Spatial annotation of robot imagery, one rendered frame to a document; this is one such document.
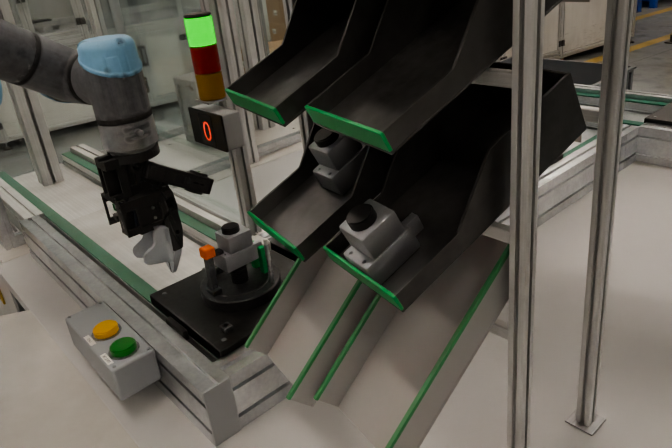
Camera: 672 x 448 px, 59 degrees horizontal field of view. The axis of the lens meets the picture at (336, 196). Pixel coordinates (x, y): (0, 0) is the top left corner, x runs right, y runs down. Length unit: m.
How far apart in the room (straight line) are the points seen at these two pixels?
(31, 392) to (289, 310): 0.52
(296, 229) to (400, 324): 0.17
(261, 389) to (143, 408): 0.21
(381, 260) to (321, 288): 0.25
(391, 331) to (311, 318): 0.13
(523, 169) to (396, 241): 0.14
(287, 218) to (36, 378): 0.63
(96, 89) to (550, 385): 0.78
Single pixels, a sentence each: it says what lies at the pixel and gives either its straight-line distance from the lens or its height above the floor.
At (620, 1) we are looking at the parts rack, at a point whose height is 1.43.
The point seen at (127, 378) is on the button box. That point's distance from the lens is 1.01.
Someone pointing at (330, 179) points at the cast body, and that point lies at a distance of 0.72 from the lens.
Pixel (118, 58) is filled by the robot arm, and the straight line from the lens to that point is 0.84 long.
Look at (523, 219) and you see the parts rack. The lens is 0.60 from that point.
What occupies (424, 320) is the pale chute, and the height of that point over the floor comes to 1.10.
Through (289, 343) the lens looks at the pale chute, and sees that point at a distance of 0.85.
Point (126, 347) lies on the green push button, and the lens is 1.01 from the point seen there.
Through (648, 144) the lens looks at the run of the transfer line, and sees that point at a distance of 1.82.
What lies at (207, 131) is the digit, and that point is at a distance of 1.17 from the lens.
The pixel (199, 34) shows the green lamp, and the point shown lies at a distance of 1.13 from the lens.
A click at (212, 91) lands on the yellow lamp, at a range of 1.14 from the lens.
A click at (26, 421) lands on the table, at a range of 1.14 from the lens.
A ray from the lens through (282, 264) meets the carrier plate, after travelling 1.12.
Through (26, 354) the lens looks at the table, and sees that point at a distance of 1.30.
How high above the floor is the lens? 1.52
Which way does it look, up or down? 24 degrees down
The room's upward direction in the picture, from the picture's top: 7 degrees counter-clockwise
